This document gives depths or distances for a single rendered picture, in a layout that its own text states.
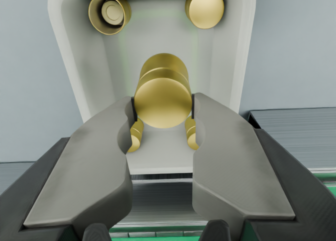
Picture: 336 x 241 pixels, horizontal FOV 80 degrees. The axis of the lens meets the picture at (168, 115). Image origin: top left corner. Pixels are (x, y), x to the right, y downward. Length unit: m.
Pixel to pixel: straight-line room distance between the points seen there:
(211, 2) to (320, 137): 0.21
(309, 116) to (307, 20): 0.13
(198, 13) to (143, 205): 0.26
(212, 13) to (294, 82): 0.19
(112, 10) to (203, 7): 0.10
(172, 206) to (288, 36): 0.28
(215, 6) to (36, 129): 0.34
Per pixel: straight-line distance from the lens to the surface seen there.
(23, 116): 0.41
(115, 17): 0.25
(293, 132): 0.32
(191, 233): 0.32
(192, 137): 0.28
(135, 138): 0.28
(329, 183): 0.29
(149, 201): 0.32
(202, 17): 0.22
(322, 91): 0.39
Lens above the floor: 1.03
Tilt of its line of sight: 58 degrees down
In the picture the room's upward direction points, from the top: 180 degrees counter-clockwise
